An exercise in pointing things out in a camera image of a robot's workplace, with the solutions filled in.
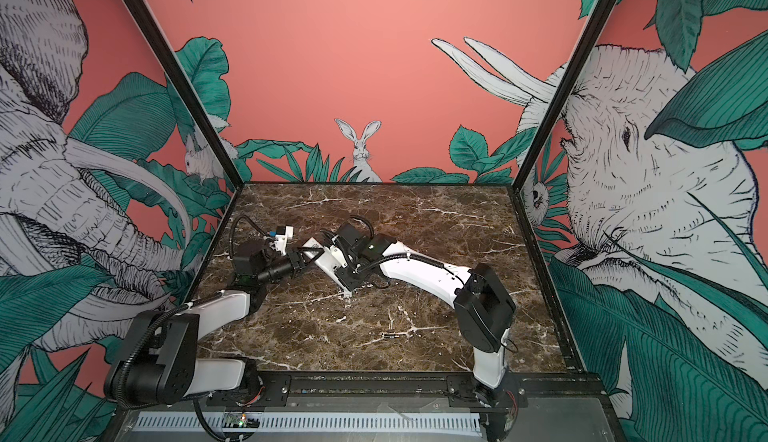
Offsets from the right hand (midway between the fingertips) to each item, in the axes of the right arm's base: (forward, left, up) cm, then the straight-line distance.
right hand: (340, 275), depth 81 cm
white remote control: (+3, +4, +2) cm, 6 cm away
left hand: (+5, +5, +5) cm, 8 cm away
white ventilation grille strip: (-33, +5, -12) cm, 35 cm away
